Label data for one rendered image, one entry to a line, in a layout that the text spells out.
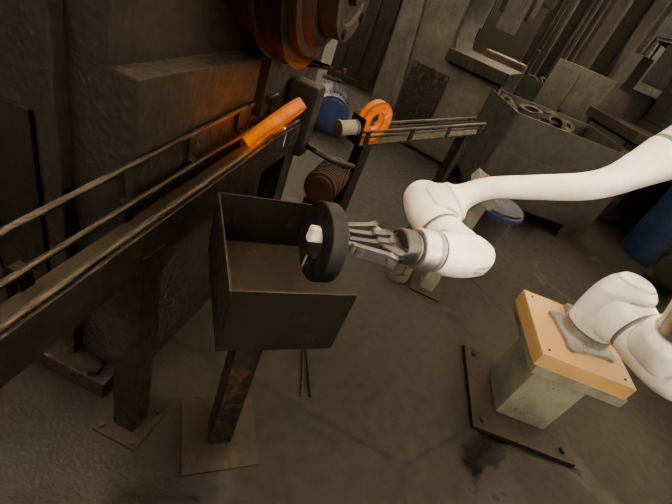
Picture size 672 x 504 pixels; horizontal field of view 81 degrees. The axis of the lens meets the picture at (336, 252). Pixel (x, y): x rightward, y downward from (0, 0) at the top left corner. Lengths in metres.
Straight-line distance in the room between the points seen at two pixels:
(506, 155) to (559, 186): 2.14
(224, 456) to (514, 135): 2.62
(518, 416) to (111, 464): 1.34
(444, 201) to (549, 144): 2.28
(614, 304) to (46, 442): 1.59
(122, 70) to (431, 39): 3.18
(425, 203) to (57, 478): 1.07
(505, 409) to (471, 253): 0.93
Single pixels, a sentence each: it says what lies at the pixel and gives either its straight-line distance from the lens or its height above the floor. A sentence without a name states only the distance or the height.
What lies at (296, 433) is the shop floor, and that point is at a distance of 1.32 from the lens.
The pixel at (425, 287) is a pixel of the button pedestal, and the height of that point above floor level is 0.02.
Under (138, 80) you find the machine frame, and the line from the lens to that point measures 0.77.
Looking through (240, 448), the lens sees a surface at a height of 0.01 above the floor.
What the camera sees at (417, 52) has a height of 0.75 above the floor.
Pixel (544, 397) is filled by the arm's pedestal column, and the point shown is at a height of 0.18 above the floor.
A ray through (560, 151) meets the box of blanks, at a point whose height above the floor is 0.61.
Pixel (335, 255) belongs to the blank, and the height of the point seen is 0.73.
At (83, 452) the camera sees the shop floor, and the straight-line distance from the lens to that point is 1.26.
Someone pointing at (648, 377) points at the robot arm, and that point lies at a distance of 1.42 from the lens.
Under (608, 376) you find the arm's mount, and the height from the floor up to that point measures 0.41.
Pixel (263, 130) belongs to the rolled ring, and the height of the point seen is 0.75.
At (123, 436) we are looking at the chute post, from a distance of 1.26.
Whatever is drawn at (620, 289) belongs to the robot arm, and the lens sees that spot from 1.46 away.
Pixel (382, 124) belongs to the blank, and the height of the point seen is 0.70.
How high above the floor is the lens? 1.12
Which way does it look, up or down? 34 degrees down
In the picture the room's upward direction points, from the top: 23 degrees clockwise
